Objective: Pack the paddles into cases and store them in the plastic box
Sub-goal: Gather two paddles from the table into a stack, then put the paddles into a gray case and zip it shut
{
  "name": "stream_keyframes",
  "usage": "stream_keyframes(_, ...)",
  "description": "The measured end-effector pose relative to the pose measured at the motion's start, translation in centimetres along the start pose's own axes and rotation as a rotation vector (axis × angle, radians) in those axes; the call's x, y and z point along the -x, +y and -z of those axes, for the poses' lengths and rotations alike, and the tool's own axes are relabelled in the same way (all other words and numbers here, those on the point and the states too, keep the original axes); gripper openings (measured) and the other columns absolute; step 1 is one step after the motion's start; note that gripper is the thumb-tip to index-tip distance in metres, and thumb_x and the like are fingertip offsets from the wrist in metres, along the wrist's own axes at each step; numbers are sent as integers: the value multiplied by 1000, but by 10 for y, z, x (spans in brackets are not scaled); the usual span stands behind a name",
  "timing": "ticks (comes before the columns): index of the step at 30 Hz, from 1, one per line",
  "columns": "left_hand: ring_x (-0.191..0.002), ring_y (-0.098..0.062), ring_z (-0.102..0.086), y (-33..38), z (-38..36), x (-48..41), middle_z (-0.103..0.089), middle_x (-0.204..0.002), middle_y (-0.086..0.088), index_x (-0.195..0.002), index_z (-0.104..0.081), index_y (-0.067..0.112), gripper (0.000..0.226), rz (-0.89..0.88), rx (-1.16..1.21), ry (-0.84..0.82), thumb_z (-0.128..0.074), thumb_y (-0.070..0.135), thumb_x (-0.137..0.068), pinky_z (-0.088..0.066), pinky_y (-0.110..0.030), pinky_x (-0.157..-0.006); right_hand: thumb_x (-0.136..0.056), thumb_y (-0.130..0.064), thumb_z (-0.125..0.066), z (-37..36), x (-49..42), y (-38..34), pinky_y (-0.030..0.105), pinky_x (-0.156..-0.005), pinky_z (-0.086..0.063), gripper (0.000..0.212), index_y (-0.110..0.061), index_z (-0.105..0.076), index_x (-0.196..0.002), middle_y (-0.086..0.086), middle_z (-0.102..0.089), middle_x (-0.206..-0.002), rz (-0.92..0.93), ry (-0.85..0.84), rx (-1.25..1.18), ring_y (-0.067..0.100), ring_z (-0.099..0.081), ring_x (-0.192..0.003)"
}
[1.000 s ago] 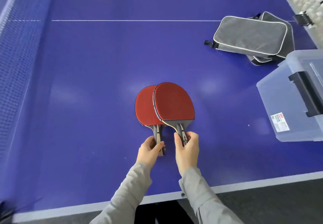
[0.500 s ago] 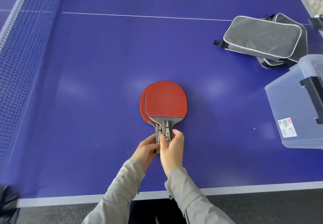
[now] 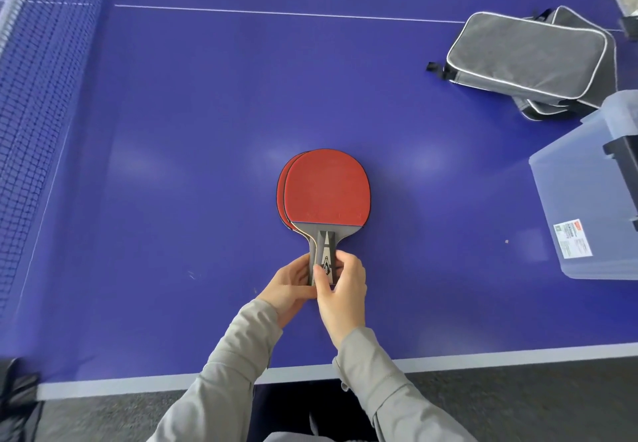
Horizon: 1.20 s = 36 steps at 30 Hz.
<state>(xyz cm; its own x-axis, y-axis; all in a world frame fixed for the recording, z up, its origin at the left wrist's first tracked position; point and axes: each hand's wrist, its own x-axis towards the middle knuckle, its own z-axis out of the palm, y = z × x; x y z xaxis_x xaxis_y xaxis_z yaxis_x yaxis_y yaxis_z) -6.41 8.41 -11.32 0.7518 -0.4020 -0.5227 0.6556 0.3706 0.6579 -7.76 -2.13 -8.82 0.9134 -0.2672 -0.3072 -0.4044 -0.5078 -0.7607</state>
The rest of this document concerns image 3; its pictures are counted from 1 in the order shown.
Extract person's right hand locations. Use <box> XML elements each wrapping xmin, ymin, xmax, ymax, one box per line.
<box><xmin>314</xmin><ymin>250</ymin><xmax>369</xmax><ymax>351</ymax></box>

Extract person's left hand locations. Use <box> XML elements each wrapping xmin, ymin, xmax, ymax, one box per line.
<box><xmin>256</xmin><ymin>253</ymin><xmax>320</xmax><ymax>331</ymax></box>

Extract red paddle with wooden handle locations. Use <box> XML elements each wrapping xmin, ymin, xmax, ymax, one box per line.
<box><xmin>276</xmin><ymin>152</ymin><xmax>318</xmax><ymax>287</ymax></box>

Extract red paddle with grey handle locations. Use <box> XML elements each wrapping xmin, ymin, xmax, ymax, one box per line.
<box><xmin>283</xmin><ymin>149</ymin><xmax>372</xmax><ymax>288</ymax></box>

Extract person's left forearm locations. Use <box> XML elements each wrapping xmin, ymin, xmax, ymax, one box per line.
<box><xmin>146</xmin><ymin>298</ymin><xmax>284</xmax><ymax>442</ymax></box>

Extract person's right forearm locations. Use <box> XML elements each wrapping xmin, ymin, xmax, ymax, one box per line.
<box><xmin>332</xmin><ymin>326</ymin><xmax>478</xmax><ymax>442</ymax></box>

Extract person's dark trousers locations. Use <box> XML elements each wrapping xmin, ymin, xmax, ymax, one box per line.
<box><xmin>247</xmin><ymin>379</ymin><xmax>380</xmax><ymax>442</ymax></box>

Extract white paper label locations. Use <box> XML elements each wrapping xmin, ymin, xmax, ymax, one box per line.
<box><xmin>552</xmin><ymin>219</ymin><xmax>594</xmax><ymax>260</ymax></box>

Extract clear plastic storage box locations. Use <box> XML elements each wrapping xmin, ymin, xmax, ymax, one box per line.
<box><xmin>528</xmin><ymin>89</ymin><xmax>638</xmax><ymax>281</ymax></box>

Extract blue table tennis net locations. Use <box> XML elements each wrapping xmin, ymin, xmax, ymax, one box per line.
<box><xmin>0</xmin><ymin>0</ymin><xmax>118</xmax><ymax>310</ymax></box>

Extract grey paddle case white piping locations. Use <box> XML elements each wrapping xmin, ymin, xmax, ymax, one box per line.
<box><xmin>512</xmin><ymin>5</ymin><xmax>619</xmax><ymax>122</ymax></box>
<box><xmin>426</xmin><ymin>11</ymin><xmax>609</xmax><ymax>102</ymax></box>

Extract black bag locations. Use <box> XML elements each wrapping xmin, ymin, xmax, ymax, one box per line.
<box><xmin>0</xmin><ymin>357</ymin><xmax>45</xmax><ymax>442</ymax></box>

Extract black box handle clip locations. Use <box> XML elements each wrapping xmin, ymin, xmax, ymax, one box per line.
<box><xmin>602</xmin><ymin>135</ymin><xmax>638</xmax><ymax>232</ymax></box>

